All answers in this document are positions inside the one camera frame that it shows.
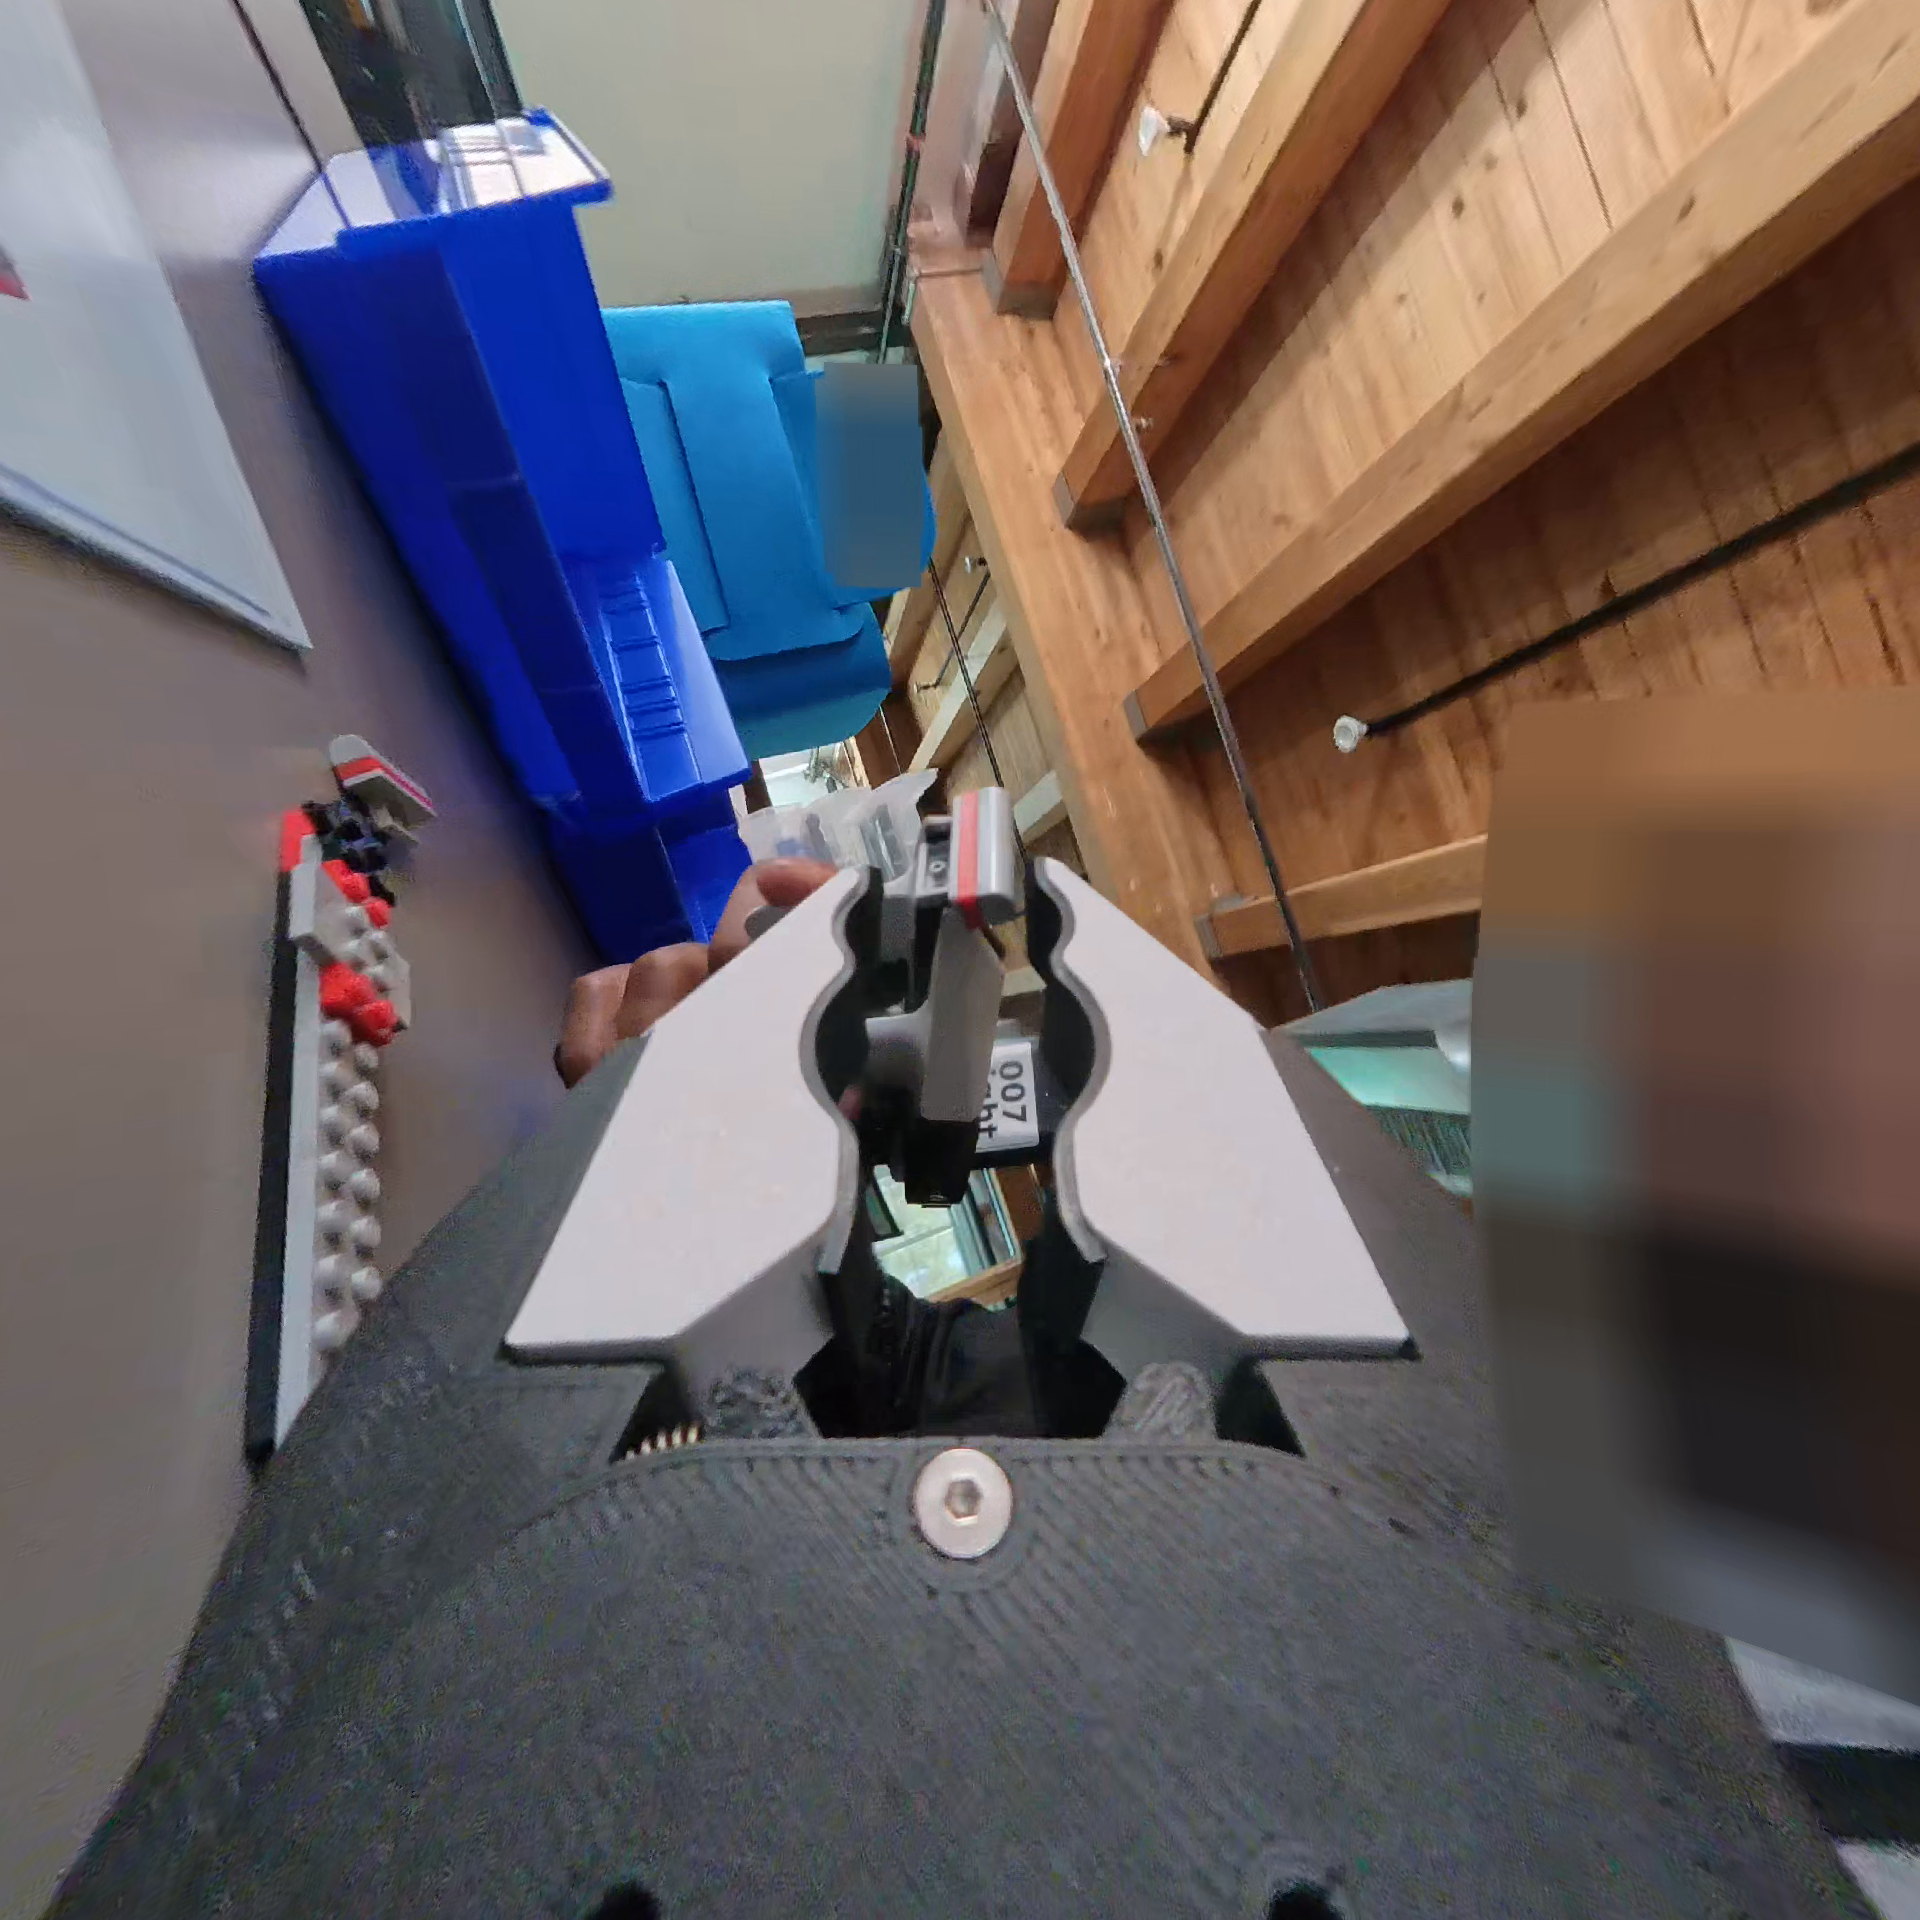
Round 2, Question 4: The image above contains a silver ventilation duct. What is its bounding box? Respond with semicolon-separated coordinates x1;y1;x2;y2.
1290;983;1479;1186

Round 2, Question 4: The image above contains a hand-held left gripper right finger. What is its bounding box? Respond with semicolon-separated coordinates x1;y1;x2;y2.
1026;854;1420;1373

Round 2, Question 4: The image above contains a grey red brick assembly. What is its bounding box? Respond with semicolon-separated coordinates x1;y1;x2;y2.
323;731;442;834
877;785;1029;961

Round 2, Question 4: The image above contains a person's right forearm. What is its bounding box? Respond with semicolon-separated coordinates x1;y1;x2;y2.
862;1288;1044;1433

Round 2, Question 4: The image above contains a blue storage bin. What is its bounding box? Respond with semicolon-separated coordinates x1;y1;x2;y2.
540;794;755;965
251;106;751;811

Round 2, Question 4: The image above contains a grey desk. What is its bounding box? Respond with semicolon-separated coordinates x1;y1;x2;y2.
0;0;751;1906

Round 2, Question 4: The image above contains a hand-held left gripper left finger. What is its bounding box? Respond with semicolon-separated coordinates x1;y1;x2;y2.
499;861;890;1369

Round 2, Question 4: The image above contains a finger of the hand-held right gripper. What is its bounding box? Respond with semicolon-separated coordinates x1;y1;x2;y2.
908;901;1003;1127

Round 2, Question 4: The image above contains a pale blue instruction booklet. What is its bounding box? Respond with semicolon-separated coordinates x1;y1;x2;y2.
0;0;314;653

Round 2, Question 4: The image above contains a long grey studded plate assembly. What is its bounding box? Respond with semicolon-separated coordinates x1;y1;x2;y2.
246;801;413;1464

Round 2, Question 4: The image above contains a person's right hand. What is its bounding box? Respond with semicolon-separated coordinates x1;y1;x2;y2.
550;857;840;1088

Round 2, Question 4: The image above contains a person's torso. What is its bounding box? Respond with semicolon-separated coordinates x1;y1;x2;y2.
1725;1634;1920;1920

